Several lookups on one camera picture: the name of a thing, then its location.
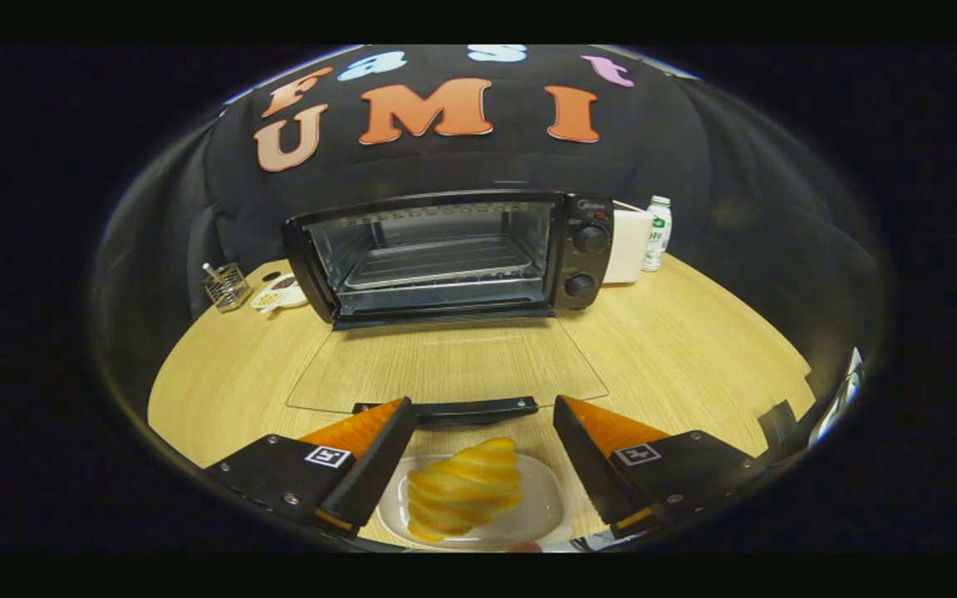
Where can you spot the black toaster oven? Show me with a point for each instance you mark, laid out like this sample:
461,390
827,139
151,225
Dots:
586,266

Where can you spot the white plastic object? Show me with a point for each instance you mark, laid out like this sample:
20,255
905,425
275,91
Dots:
840,399

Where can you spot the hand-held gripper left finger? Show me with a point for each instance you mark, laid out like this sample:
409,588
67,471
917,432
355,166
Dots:
375,477

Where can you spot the small white snack dish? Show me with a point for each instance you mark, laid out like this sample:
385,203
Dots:
279,292

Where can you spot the white oval plate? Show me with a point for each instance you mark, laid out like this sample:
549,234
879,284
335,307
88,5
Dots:
545,507

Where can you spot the white drink bottle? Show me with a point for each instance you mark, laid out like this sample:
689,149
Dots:
657,241

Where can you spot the golden croissant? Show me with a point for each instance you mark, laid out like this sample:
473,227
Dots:
462,490

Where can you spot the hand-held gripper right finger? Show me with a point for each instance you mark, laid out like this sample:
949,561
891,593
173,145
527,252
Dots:
595,469

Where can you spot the white box appliance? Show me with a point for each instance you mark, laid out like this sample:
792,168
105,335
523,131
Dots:
626,245

